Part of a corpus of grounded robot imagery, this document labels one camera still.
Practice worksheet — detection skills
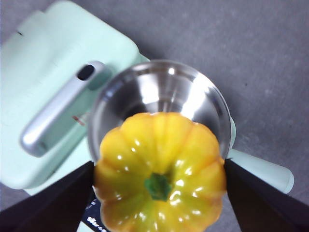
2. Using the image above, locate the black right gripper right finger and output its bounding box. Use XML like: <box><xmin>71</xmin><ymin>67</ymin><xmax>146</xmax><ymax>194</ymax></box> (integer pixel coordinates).
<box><xmin>224</xmin><ymin>158</ymin><xmax>309</xmax><ymax>232</ymax></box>

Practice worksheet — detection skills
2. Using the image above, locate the green steamer pot with handle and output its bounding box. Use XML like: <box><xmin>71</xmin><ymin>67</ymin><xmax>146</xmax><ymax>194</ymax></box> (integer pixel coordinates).
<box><xmin>87</xmin><ymin>59</ymin><xmax>295</xmax><ymax>194</ymax></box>

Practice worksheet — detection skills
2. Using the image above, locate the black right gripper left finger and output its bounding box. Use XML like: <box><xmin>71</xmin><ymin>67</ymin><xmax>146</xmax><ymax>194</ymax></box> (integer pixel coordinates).
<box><xmin>0</xmin><ymin>160</ymin><xmax>95</xmax><ymax>232</ymax></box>

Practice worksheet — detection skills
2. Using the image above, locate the yellow toy pumpkin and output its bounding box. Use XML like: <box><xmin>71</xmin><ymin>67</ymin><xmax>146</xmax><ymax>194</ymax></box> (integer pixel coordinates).
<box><xmin>93</xmin><ymin>112</ymin><xmax>227</xmax><ymax>232</ymax></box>

